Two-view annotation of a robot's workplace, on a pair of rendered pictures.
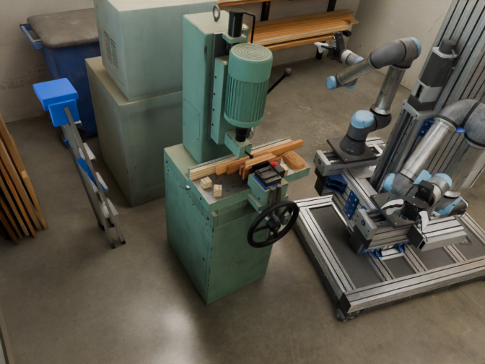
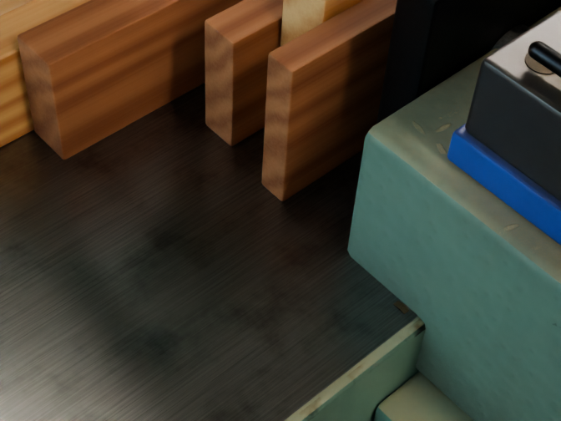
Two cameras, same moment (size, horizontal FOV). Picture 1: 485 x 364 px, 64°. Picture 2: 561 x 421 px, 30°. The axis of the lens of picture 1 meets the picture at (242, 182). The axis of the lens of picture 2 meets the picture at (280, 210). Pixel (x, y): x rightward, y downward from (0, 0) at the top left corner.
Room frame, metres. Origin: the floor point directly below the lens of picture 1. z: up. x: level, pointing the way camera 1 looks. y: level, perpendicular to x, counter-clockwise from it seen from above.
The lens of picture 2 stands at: (1.16, 0.03, 1.18)
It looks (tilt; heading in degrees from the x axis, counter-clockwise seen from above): 50 degrees down; 353
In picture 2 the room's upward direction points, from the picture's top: 4 degrees clockwise
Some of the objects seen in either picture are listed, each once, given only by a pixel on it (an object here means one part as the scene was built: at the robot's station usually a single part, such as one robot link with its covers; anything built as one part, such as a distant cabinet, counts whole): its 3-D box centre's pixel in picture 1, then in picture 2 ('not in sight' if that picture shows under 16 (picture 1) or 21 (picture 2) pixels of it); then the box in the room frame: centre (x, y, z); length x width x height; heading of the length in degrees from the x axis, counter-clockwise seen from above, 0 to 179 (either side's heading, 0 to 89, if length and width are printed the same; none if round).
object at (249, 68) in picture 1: (247, 86); not in sight; (1.49, 0.04, 1.35); 0.18 x 0.18 x 0.31
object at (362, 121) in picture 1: (361, 124); not in sight; (1.92, -0.62, 0.98); 0.13 x 0.12 x 0.14; 128
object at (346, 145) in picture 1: (354, 141); not in sight; (1.91, -0.62, 0.87); 0.15 x 0.15 x 0.10
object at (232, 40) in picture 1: (234, 30); not in sight; (1.60, 0.12, 1.54); 0.08 x 0.08 x 0.17; 38
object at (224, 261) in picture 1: (218, 222); not in sight; (1.58, 0.11, 0.36); 0.58 x 0.45 x 0.71; 38
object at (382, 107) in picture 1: (389, 87); not in sight; (2.00, -0.72, 1.19); 0.15 x 0.12 x 0.55; 128
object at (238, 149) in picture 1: (237, 144); not in sight; (1.51, 0.05, 1.03); 0.14 x 0.07 x 0.09; 38
